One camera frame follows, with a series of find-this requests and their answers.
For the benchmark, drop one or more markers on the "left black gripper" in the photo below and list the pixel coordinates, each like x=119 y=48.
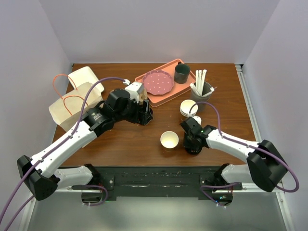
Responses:
x=141 y=117

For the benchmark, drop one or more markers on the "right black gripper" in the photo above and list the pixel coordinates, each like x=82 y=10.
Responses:
x=185 y=138

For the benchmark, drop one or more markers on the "black coffee cup lid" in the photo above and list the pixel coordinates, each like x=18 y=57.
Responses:
x=193 y=149

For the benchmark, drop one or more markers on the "single brown paper cup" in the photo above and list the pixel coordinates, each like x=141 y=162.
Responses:
x=169 y=140

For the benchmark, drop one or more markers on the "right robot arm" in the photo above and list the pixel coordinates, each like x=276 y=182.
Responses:
x=263 y=164

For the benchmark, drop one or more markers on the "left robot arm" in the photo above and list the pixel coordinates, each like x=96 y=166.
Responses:
x=41 y=172

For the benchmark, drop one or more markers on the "white takeout box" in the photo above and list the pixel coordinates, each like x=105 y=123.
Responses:
x=82 y=79

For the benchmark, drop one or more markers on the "salmon pink tray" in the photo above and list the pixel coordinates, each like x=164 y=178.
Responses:
x=177 y=90

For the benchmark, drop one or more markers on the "cardboard cup carrier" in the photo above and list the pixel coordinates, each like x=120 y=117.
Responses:
x=143 y=95

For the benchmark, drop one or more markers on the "pink dotted plate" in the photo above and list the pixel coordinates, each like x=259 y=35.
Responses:
x=158 y=82

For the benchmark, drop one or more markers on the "stack of paper cups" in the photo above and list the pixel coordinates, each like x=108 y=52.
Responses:
x=188 y=108

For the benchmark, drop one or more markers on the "grey stirrer holder cup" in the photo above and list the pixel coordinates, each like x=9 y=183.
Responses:
x=204 y=96

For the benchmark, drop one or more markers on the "white wrapped stirrer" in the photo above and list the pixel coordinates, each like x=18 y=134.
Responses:
x=198 y=74
x=193 y=87
x=212 y=89
x=202 y=80

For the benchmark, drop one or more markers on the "dark grey mug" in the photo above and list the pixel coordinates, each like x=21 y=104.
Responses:
x=181 y=73

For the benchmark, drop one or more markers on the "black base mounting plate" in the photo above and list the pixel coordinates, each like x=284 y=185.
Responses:
x=117 y=182

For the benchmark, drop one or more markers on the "paper bag with orange handles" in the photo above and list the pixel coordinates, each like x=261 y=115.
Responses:
x=67 y=109

